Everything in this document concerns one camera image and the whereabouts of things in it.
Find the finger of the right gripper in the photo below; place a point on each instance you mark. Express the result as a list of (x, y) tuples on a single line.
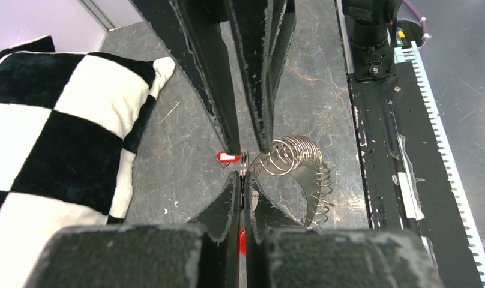
[(262, 32), (190, 30)]

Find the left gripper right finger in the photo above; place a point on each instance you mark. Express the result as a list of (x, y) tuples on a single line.
[(260, 215)]

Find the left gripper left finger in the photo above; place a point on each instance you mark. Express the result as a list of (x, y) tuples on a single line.
[(219, 259)]

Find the metal keyring with red handle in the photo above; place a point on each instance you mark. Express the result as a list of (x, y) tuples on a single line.
[(298, 158)]

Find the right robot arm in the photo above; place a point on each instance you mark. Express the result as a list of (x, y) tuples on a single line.
[(373, 22)]

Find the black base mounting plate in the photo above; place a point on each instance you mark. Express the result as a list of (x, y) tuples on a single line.
[(406, 189)]

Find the black white checkered pillow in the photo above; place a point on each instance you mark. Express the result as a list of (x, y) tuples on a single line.
[(70, 127)]

